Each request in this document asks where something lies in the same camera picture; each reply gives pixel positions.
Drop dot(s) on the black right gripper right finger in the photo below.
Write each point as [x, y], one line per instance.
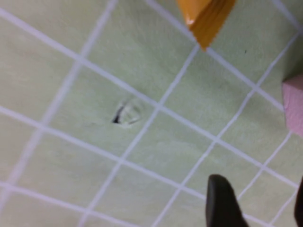
[299, 205]

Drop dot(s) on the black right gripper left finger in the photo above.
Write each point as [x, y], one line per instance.
[222, 205]

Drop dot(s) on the yellow snack packet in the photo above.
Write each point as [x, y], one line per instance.
[206, 21]

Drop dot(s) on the pink foam cube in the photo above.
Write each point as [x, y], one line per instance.
[294, 106]

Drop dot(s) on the green checked tablecloth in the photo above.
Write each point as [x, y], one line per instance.
[94, 153]

